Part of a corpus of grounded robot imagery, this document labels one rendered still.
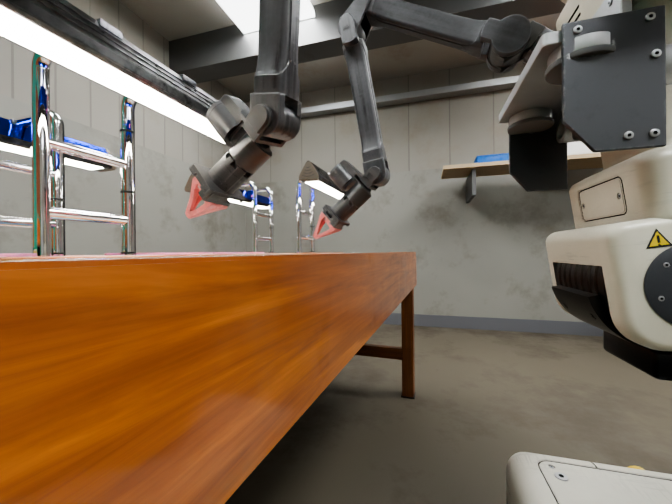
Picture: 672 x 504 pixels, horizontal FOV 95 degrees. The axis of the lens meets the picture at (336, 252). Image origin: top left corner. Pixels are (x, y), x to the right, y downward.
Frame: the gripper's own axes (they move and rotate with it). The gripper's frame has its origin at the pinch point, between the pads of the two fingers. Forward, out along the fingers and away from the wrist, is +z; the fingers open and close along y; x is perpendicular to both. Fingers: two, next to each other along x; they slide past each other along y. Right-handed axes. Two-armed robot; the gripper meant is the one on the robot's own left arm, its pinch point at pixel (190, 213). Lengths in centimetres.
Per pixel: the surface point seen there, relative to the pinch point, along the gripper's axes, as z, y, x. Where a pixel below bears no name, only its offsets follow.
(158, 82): -13.7, 8.4, -15.5
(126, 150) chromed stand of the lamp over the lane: 5.2, -0.6, -21.6
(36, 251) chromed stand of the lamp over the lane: 18.6, 14.8, -5.0
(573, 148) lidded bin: -158, -233, 33
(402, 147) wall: -70, -281, -71
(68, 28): -13.6, 21.3, -15.9
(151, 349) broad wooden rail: -16.3, 35.0, 28.2
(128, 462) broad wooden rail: -13, 36, 32
